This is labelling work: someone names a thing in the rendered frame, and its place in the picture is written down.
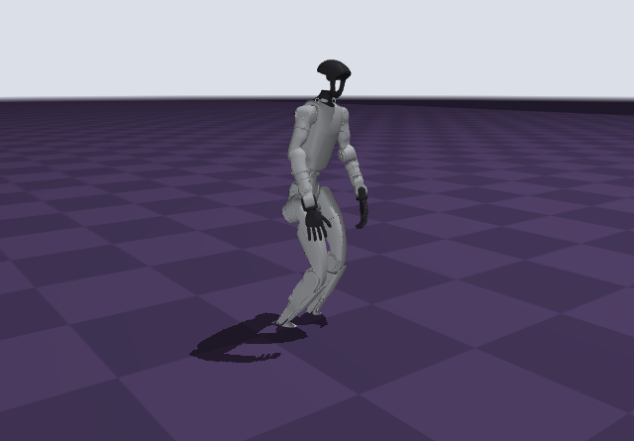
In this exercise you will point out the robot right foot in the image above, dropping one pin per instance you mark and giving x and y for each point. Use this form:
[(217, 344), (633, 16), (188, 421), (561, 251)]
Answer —
[(288, 324)]

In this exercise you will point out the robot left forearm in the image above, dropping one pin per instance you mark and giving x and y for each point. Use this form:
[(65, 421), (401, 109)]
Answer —
[(355, 175)]

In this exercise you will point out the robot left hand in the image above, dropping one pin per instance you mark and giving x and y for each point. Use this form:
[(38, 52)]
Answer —
[(363, 207)]

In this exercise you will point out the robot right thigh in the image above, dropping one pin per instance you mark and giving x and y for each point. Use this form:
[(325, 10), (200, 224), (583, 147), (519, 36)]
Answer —
[(315, 251)]

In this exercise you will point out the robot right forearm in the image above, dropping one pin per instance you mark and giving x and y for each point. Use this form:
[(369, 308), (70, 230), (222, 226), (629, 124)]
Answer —
[(300, 172)]

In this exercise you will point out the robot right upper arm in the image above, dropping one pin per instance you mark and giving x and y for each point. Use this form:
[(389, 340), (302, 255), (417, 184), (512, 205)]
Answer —
[(305, 116)]

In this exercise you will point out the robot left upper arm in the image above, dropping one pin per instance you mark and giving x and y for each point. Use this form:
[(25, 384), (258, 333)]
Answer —
[(346, 151)]

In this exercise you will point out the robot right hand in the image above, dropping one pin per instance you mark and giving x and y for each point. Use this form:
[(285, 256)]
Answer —
[(314, 218)]

